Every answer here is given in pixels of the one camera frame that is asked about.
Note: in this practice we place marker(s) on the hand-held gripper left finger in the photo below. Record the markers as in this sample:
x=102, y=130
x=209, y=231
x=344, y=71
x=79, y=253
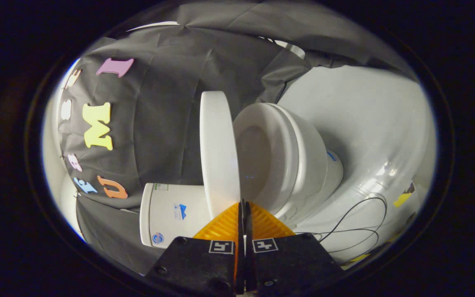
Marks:
x=196, y=264

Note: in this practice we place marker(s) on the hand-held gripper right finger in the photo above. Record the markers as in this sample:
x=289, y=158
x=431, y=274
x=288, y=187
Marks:
x=291, y=260

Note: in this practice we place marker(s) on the white toilet lid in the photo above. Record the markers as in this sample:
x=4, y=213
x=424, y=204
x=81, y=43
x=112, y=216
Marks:
x=219, y=156

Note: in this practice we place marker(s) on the white toilet tank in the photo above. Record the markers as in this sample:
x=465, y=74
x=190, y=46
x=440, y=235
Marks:
x=167, y=218

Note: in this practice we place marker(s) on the white toilet bowl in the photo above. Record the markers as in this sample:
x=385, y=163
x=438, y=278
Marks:
x=299, y=161

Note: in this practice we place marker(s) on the yellow floor tape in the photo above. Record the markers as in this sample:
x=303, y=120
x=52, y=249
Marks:
x=402, y=199

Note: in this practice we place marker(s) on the black backdrop cloth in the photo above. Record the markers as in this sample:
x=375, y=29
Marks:
x=159, y=123

